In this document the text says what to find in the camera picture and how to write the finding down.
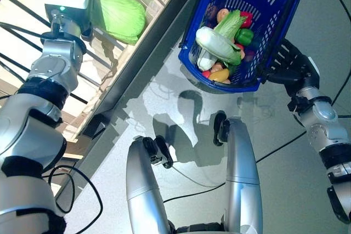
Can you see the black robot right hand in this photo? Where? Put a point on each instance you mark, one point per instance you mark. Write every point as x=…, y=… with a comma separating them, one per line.
x=293, y=64

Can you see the green white napa cabbage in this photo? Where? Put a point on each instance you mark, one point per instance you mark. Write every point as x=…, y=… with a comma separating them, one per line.
x=230, y=23
x=216, y=43
x=120, y=17

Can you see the blue plastic shopping basket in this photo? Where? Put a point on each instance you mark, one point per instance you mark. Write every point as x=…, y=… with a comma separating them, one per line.
x=235, y=84

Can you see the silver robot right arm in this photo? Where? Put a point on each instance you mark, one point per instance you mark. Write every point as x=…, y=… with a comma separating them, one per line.
x=323, y=116

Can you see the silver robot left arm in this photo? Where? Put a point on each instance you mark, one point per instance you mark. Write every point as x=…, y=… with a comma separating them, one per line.
x=49, y=67

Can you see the purple eggplant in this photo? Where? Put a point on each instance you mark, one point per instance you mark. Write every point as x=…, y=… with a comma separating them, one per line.
x=253, y=50

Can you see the glossy green bell pepper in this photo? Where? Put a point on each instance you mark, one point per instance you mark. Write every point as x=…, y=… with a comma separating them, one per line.
x=244, y=36

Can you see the red bell pepper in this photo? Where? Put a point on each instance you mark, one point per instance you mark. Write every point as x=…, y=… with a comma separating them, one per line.
x=248, y=19

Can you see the yellow bell pepper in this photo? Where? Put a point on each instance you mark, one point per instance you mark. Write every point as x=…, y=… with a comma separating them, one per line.
x=219, y=75

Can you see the orange brown onion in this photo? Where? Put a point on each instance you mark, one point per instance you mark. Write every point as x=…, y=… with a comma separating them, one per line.
x=222, y=14

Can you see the red tomato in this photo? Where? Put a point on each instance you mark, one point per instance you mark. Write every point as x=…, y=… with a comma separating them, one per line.
x=205, y=74

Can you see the black robot right foot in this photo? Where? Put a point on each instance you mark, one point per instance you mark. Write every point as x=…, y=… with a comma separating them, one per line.
x=220, y=128

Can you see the black robot foot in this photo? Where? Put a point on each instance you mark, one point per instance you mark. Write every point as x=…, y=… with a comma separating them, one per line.
x=159, y=150
x=220, y=128

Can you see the wooden vegetable display stand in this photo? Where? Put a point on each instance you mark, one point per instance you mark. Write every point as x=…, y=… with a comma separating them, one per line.
x=142, y=53

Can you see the dark brown mushroom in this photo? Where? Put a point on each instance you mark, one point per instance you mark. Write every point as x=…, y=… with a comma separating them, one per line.
x=211, y=12

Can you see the silver robot right leg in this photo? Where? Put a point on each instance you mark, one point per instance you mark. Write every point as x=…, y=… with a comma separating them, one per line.
x=241, y=168

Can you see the silver robot leg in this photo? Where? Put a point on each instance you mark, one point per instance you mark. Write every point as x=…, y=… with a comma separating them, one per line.
x=241, y=168
x=142, y=190

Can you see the black robot left foot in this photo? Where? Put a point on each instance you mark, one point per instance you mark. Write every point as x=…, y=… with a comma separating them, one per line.
x=159, y=150

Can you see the black robot waist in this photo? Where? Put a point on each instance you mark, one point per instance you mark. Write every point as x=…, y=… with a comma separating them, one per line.
x=197, y=229

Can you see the silver robot left leg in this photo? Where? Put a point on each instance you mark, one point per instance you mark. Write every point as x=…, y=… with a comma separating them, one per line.
x=142, y=190

